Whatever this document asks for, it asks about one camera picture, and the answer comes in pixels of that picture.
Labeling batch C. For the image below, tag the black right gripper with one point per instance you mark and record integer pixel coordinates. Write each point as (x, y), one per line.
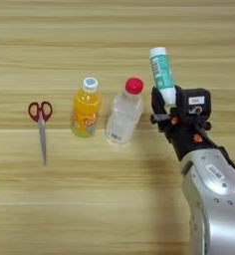
(189, 139)

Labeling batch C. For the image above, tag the teal and white glue stick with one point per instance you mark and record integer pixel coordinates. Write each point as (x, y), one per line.
(162, 73)

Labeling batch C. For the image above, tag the clear water bottle red cap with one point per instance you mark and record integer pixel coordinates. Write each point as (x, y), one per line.
(122, 116)

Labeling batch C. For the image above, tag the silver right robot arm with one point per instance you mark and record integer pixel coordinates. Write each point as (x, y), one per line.
(215, 205)

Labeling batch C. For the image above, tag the small black box white label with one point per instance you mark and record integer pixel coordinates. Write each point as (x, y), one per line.
(195, 101)

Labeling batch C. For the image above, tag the orange juice bottle white cap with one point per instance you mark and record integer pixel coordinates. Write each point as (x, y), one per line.
(85, 111)

